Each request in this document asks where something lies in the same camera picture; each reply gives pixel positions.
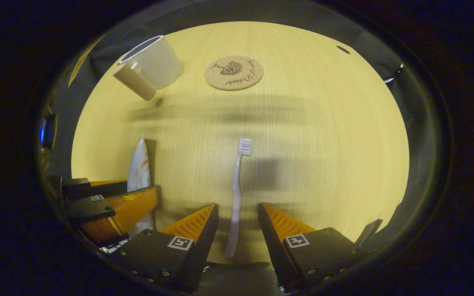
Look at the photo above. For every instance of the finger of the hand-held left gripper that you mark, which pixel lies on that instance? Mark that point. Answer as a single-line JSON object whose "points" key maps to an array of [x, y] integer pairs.
{"points": [[97, 189], [89, 207]]}

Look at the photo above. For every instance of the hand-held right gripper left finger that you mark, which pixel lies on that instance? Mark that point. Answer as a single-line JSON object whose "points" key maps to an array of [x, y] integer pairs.
{"points": [[204, 242]]}

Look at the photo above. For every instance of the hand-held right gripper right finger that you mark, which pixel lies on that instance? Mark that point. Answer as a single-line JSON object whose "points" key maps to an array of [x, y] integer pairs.
{"points": [[274, 242]]}

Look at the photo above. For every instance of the white toothpaste tube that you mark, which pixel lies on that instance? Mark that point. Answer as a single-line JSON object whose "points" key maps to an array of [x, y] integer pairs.
{"points": [[139, 168]]}

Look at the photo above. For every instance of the pale pink toothbrush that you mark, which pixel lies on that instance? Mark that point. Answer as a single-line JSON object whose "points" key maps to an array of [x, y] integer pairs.
{"points": [[237, 193]]}

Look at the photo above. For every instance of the white cup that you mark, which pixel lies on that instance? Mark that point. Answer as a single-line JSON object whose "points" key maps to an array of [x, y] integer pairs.
{"points": [[161, 65]]}

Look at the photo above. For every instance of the round cork coaster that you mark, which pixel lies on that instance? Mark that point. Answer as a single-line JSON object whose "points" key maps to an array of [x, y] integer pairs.
{"points": [[233, 73]]}

